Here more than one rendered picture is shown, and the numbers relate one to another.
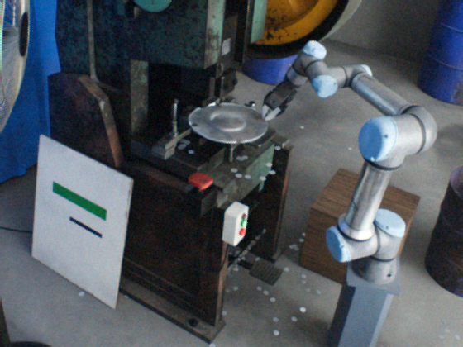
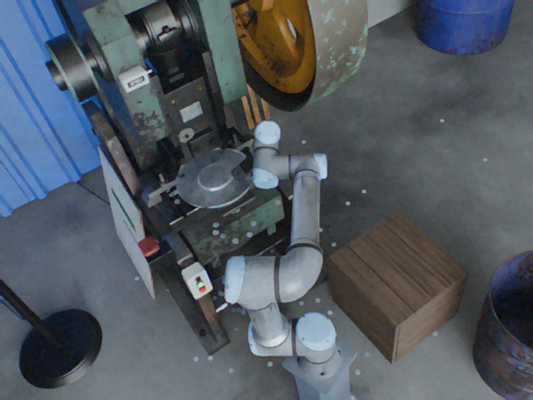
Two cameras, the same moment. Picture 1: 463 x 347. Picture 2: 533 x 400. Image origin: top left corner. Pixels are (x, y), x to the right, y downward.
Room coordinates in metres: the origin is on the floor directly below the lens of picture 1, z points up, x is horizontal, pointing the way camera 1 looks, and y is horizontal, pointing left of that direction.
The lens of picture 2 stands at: (0.74, -0.93, 2.19)
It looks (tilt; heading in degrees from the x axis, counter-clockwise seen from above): 50 degrees down; 38
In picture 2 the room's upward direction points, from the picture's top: 11 degrees counter-clockwise
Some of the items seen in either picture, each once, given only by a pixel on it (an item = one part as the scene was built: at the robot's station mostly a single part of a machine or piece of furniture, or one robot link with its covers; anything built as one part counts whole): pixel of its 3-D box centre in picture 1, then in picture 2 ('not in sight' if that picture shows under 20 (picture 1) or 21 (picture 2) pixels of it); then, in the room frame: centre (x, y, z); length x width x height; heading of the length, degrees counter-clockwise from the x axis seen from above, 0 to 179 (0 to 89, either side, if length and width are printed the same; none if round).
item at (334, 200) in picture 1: (359, 230); (395, 286); (1.90, -0.58, 0.18); 0.40 x 0.38 x 0.35; 65
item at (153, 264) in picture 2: (201, 210); (164, 264); (1.38, 0.12, 0.62); 0.10 x 0.06 x 0.20; 153
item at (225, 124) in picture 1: (228, 121); (215, 177); (1.70, 0.07, 0.78); 0.29 x 0.29 x 0.01
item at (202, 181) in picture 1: (199, 187); (151, 250); (1.36, 0.13, 0.72); 0.07 x 0.06 x 0.08; 63
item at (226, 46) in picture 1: (213, 51); (187, 111); (1.74, 0.14, 1.04); 0.17 x 0.15 x 0.30; 63
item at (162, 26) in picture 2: not in sight; (162, 47); (1.76, 0.18, 1.27); 0.21 x 0.12 x 0.34; 63
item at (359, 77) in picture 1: (388, 102); (306, 220); (1.50, -0.43, 1.03); 0.49 x 0.11 x 0.12; 26
